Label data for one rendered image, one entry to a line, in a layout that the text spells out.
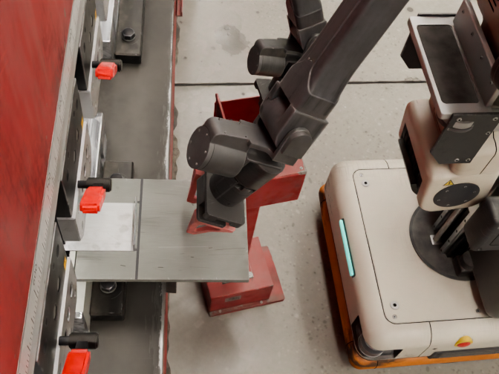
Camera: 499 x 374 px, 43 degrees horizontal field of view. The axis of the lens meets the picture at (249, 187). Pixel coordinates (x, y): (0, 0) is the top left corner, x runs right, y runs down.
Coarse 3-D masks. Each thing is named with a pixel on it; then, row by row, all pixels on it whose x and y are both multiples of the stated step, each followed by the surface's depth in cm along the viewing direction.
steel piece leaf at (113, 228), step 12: (108, 204) 101; (120, 204) 102; (132, 204) 102; (96, 216) 100; (108, 216) 100; (120, 216) 100; (132, 216) 101; (96, 228) 99; (108, 228) 99; (120, 228) 99; (132, 228) 100; (84, 240) 98; (96, 240) 98; (108, 240) 98; (120, 240) 98; (132, 240) 98
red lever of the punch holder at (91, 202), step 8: (80, 184) 79; (88, 184) 78; (96, 184) 78; (104, 184) 79; (88, 192) 74; (96, 192) 74; (104, 192) 76; (88, 200) 72; (96, 200) 72; (80, 208) 71; (88, 208) 71; (96, 208) 71
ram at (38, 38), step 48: (0, 0) 45; (48, 0) 61; (0, 48) 45; (48, 48) 62; (0, 96) 46; (48, 96) 62; (0, 144) 46; (48, 144) 63; (0, 192) 46; (0, 240) 46; (48, 240) 64; (0, 288) 47; (0, 336) 47
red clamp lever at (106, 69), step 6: (102, 60) 89; (108, 60) 89; (114, 60) 89; (120, 60) 90; (96, 66) 89; (102, 66) 82; (108, 66) 83; (114, 66) 85; (120, 66) 89; (96, 72) 82; (102, 72) 82; (108, 72) 82; (114, 72) 85; (102, 78) 82; (108, 78) 82
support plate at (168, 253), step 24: (120, 192) 103; (144, 192) 103; (168, 192) 104; (144, 216) 101; (168, 216) 102; (144, 240) 99; (168, 240) 99; (192, 240) 100; (216, 240) 100; (240, 240) 101; (96, 264) 96; (120, 264) 96; (144, 264) 97; (168, 264) 97; (192, 264) 98; (216, 264) 98; (240, 264) 98
